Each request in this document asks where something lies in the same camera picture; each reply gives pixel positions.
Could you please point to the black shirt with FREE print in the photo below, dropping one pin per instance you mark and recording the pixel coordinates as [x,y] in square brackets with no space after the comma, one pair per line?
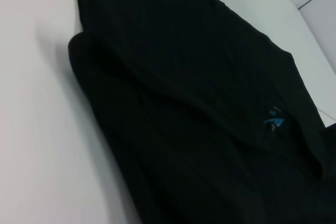
[183,103]

